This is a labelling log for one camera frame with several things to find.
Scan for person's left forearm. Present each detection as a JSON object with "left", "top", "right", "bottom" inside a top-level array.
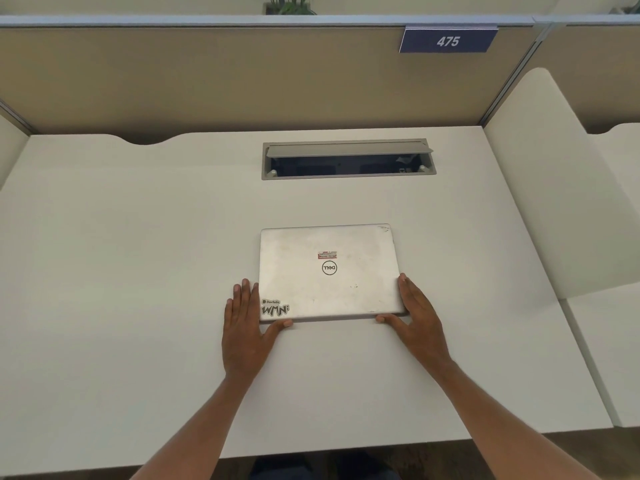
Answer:
[{"left": 131, "top": 372, "right": 261, "bottom": 480}]

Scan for silver laptop with stickers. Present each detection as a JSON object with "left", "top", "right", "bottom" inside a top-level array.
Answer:
[{"left": 258, "top": 224, "right": 407, "bottom": 323}]

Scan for white curved side divider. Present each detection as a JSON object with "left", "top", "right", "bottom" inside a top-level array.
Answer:
[
  {"left": 0, "top": 102, "right": 32, "bottom": 191},
  {"left": 482, "top": 68, "right": 640, "bottom": 301}
]

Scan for person's right forearm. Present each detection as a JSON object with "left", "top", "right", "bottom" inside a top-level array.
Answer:
[{"left": 431, "top": 360, "right": 597, "bottom": 480}]

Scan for green potted plant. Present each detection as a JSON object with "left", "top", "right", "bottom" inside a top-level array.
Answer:
[{"left": 264, "top": 0, "right": 319, "bottom": 16}]

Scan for person's left hand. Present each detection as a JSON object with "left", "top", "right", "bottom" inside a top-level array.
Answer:
[{"left": 221, "top": 279, "right": 294, "bottom": 382}]

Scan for beige desk partition panel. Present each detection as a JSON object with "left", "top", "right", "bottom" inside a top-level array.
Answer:
[
  {"left": 0, "top": 15, "right": 552, "bottom": 146},
  {"left": 531, "top": 15, "right": 640, "bottom": 136}
]

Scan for grey desk cable box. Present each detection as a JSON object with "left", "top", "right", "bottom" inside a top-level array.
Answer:
[{"left": 261, "top": 139, "right": 440, "bottom": 181}]

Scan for blue number sign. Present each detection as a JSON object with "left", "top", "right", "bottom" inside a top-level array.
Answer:
[{"left": 398, "top": 26, "right": 500, "bottom": 54}]

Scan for person's right hand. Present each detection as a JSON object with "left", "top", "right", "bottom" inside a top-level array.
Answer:
[{"left": 376, "top": 273, "right": 458, "bottom": 376}]

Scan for person's dark trousers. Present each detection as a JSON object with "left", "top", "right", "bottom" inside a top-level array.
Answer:
[{"left": 249, "top": 449, "right": 398, "bottom": 480}]

